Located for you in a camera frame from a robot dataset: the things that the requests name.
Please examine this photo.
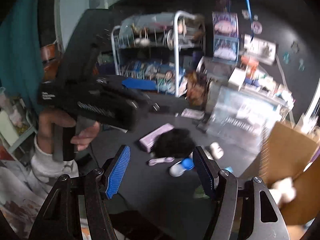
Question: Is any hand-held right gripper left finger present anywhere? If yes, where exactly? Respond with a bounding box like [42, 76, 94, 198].
[29, 145, 131, 240]

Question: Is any white and blue bottle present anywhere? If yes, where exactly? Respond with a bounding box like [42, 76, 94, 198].
[169, 158, 196, 177]

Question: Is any pink card pack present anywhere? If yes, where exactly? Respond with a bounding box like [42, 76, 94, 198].
[180, 108, 205, 120]

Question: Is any small white box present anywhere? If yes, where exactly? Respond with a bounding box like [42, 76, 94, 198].
[228, 67, 248, 91]

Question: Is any clear plastic bag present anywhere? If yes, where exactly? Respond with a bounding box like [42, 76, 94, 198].
[207, 86, 292, 153]

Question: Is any blue lanyard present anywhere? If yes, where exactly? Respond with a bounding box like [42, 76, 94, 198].
[227, 0, 256, 43]

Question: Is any purple box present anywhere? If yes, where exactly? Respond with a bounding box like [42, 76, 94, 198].
[139, 123, 175, 153]

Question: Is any round badge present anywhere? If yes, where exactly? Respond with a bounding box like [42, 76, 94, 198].
[251, 21, 263, 34]

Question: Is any person's left hand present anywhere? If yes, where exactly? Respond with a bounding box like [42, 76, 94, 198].
[37, 110, 101, 153]

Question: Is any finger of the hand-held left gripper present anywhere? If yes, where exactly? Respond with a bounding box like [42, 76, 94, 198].
[97, 76, 158, 92]
[105, 82, 190, 117]

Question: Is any white fluffy toy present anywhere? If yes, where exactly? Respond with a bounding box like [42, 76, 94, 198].
[271, 177, 297, 203]

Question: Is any white printed card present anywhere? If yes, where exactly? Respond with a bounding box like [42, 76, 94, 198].
[244, 34, 278, 66]

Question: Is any person's left forearm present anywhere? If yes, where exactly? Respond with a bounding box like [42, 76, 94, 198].
[30, 135, 80, 184]

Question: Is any blue printed package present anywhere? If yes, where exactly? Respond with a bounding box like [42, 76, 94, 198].
[213, 36, 239, 62]

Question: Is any red printed box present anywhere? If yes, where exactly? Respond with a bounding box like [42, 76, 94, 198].
[241, 56, 260, 79]

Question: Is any white plush toy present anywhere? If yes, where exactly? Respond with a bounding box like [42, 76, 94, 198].
[209, 142, 224, 160]

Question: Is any small black tool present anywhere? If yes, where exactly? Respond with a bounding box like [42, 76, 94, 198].
[197, 119, 209, 133]

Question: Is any white wire rack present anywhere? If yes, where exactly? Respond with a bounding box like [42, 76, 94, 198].
[111, 10, 207, 98]

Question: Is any cardboard box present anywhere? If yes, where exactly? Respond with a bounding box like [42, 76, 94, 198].
[259, 121, 320, 227]

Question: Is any printed picture box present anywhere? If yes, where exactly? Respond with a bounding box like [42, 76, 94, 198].
[124, 60, 186, 94]

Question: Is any black furry pouch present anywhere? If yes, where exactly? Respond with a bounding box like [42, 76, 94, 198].
[152, 128, 197, 159]

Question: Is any purple printed package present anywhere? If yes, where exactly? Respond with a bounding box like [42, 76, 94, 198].
[212, 12, 239, 39]

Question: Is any white cord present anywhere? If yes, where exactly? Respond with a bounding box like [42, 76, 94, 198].
[274, 54, 296, 123]

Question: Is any teal curtain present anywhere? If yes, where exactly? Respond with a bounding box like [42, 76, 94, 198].
[0, 0, 50, 100]

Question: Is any orange brown bag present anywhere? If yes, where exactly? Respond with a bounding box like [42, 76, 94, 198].
[41, 43, 63, 81]

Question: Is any printed blanket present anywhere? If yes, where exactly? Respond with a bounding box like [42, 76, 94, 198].
[0, 160, 54, 233]

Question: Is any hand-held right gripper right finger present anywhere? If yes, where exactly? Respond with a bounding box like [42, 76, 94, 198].
[192, 146, 290, 240]

